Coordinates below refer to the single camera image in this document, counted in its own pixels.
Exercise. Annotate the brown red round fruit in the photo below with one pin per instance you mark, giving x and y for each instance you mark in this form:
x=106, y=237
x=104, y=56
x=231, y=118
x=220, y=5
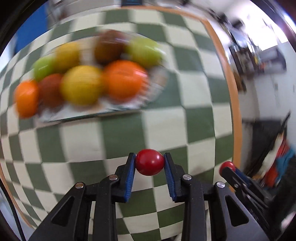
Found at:
x=50, y=93

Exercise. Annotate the small yellow lemon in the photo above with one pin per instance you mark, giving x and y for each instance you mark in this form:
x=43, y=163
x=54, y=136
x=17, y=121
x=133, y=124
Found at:
x=67, y=56

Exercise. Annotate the red cherry tomato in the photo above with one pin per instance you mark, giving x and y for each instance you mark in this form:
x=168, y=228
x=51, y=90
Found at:
x=149, y=162
x=227, y=164

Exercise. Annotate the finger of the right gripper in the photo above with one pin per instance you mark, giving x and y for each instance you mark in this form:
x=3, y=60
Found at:
x=239, y=181

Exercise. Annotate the green apple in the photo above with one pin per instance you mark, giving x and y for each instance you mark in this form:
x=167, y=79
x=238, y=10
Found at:
x=44, y=67
x=144, y=51

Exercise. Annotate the small orange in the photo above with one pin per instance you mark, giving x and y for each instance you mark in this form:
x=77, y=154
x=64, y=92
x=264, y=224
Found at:
x=27, y=98

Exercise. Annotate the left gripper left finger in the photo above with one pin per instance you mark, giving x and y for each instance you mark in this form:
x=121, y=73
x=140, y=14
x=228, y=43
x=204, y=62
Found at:
x=116, y=188

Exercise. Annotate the large orange tangerine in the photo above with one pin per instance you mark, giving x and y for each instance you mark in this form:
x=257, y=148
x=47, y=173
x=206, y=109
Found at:
x=124, y=80

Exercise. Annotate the blue foam pad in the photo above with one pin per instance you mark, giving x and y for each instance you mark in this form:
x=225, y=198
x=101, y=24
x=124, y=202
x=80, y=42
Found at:
x=32, y=28

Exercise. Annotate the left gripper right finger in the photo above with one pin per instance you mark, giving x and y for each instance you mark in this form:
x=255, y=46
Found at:
x=185, y=188

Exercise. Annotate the green white checkered tablecloth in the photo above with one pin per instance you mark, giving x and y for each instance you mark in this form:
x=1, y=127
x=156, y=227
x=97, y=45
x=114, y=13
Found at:
x=196, y=118

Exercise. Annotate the large yellow lemon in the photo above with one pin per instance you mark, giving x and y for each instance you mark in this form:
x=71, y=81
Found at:
x=82, y=85

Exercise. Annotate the dark red apple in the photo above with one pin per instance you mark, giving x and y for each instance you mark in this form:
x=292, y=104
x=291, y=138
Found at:
x=109, y=46

